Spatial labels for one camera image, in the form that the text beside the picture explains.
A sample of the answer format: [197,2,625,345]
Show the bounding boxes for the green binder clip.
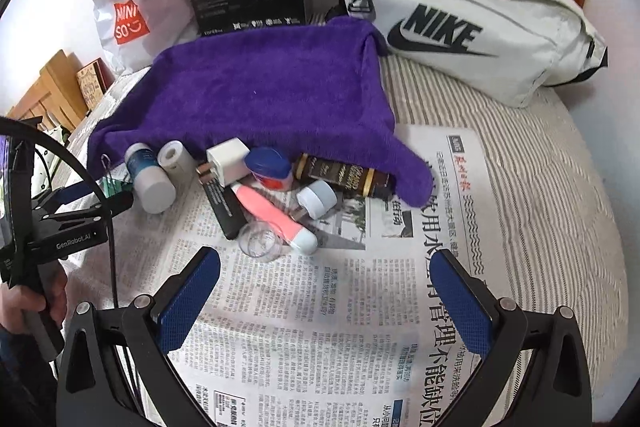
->
[100,154,134,197]

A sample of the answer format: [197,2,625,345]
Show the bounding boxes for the white blue bottle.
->
[125,143,176,215]

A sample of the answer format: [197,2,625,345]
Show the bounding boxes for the clear plastic cup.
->
[238,220,283,263]

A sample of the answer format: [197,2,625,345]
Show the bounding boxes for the white tape roll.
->
[157,140,195,179]

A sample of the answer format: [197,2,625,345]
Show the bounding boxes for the black rectangular stick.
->
[196,162,247,241]

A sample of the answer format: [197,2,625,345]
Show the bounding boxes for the pink white tube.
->
[230,182,318,256]

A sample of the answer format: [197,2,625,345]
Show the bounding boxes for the white charger plug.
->
[206,138,250,186]

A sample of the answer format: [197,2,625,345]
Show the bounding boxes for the dark brown gold tube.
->
[293,154,396,200]

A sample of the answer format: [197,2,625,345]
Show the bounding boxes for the blue lid small jar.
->
[244,147,293,192]

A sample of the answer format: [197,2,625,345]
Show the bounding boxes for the small white usb adapter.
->
[290,180,337,222]

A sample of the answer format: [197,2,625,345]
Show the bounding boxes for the person left hand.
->
[0,262,67,335]

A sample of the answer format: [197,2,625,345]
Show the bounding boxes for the wooden furniture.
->
[8,50,88,131]

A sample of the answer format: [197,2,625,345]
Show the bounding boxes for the newspaper sheet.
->
[65,126,509,426]

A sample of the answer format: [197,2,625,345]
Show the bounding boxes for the brown patterned book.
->
[76,58,114,110]

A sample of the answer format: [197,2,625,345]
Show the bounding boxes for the striped mattress cover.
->
[49,53,630,427]

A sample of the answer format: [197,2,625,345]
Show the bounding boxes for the white Miniso bag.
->
[91,0,198,76]

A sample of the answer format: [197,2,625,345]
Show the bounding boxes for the purple towel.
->
[87,16,433,207]

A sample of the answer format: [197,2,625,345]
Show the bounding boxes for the white Nike bag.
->
[344,0,608,107]

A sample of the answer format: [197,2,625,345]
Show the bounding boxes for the black cable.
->
[0,116,147,413]

